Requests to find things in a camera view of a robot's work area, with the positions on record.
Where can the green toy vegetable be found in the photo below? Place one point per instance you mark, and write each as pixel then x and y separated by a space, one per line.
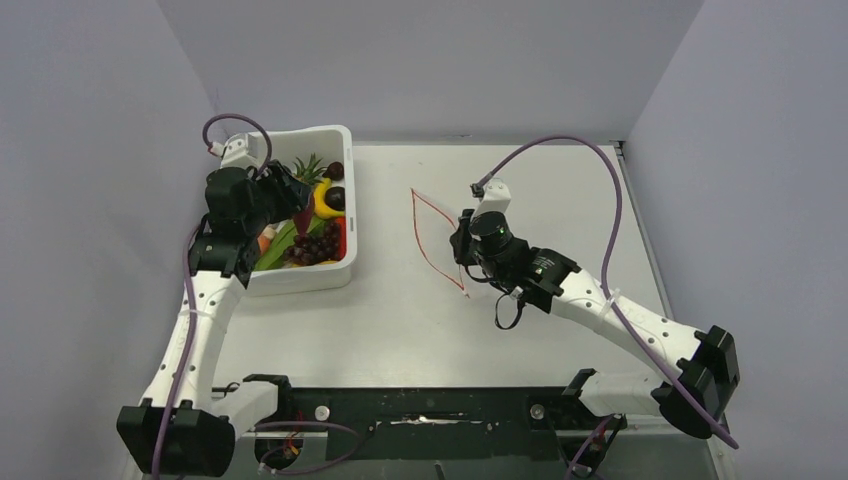
pixel 272 258

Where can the yellow toy banana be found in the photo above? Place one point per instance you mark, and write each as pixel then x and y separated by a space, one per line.
pixel 321 209

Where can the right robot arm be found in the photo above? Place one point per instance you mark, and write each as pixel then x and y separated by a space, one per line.
pixel 696 372

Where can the orange toy pineapple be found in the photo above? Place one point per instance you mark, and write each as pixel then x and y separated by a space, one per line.
pixel 310 171

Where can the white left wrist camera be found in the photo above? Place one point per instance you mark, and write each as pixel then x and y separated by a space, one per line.
pixel 242 150

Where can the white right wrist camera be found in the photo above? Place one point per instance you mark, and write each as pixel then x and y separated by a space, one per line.
pixel 492 194

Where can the magenta toy fruit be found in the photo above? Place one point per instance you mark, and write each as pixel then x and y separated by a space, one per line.
pixel 303 219

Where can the dark toy mangosteen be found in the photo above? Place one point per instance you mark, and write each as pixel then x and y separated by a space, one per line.
pixel 335 198

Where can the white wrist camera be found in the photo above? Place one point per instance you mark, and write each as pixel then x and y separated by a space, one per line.
pixel 242 150
pixel 492 194

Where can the white plastic bin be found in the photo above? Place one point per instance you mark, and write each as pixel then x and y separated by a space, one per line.
pixel 338 142

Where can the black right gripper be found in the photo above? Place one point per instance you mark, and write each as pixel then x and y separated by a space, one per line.
pixel 460 239

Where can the clear zip top bag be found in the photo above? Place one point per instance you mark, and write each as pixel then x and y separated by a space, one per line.
pixel 433 223

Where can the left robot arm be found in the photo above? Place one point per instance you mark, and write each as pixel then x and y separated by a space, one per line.
pixel 177 428

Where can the red toy chili pepper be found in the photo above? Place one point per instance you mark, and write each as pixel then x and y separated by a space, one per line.
pixel 341 230

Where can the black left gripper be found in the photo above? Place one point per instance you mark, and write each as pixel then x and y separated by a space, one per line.
pixel 292 194

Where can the purple toy grape bunch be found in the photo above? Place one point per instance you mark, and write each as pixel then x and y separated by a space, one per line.
pixel 318 246

